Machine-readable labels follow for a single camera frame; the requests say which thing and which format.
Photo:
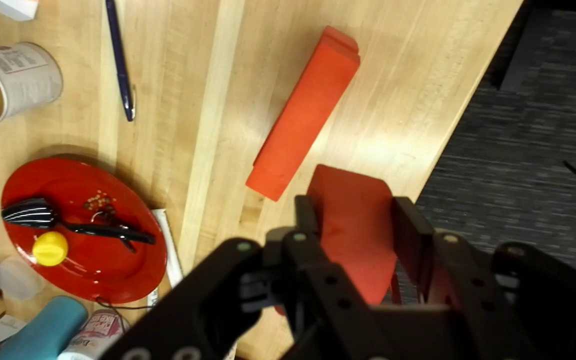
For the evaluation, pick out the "large orange arch block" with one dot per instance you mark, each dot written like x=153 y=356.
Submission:
x=317 y=93

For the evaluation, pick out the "white mug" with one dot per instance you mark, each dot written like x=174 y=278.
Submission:
x=29 y=79

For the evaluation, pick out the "black plastic fork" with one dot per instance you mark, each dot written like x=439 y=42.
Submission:
x=39 y=213

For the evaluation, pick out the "black pen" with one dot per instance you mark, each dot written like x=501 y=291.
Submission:
x=120 y=64

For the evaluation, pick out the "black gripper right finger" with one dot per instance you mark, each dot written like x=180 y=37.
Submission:
x=459 y=312

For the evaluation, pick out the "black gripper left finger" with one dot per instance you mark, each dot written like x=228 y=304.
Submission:
x=318 y=299

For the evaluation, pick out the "red plate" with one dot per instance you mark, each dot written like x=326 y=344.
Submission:
x=114 y=248

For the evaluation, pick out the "teal tumbler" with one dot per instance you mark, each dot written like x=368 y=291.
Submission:
x=49 y=332

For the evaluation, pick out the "yellow lemon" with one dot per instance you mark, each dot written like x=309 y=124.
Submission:
x=51 y=248

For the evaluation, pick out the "small orange block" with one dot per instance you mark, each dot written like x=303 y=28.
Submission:
x=356 y=226

